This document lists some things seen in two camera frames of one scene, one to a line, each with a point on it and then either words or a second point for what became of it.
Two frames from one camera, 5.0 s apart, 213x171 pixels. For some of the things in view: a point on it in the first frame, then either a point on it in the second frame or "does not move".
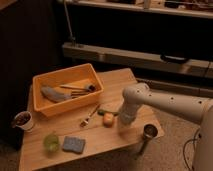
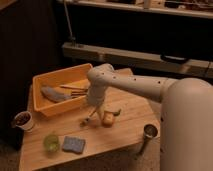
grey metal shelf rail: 178,64 does not move
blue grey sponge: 74,144 does not move
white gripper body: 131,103 → 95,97
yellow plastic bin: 58,89 does not move
